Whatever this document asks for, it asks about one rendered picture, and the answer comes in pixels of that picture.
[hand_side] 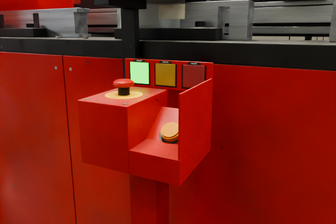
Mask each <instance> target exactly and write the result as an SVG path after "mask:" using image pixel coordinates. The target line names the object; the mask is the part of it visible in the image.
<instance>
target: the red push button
mask: <svg viewBox="0 0 336 224"><path fill-rule="evenodd" d="M113 85H114V87H117V88H118V95H119V96H128V95H130V87H132V86H133V85H134V81H133V80H131V79H127V78H122V79H116V80H115V81H114V82H113Z"/></svg>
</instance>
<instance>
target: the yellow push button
mask: <svg viewBox="0 0 336 224"><path fill-rule="evenodd" d="M160 134H161V136H162V138H163V139H164V140H165V141H167V142H174V141H176V140H177V139H178V134H179V124H178V123H176V122H169V123H166V124H165V125H164V126H163V127H162V128H161V130H160Z"/></svg>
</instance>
